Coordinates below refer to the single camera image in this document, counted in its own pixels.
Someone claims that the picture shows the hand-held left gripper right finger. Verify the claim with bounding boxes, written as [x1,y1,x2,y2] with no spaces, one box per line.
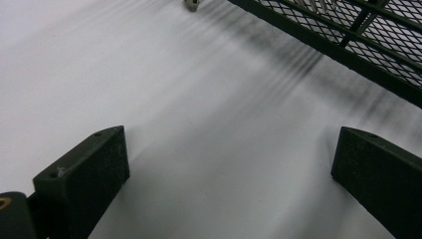
[330,125,422,239]

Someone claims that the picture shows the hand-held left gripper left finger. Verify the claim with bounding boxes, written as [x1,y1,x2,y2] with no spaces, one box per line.
[32,124,131,239]

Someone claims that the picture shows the silver metal utensils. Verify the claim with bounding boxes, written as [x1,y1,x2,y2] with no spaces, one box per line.
[296,0,340,15]

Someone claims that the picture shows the small silver metal object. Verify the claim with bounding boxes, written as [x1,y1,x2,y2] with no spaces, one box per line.
[183,0,201,13]

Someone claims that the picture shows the black wire mesh tray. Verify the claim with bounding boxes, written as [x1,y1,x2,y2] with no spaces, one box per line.
[228,0,422,110]

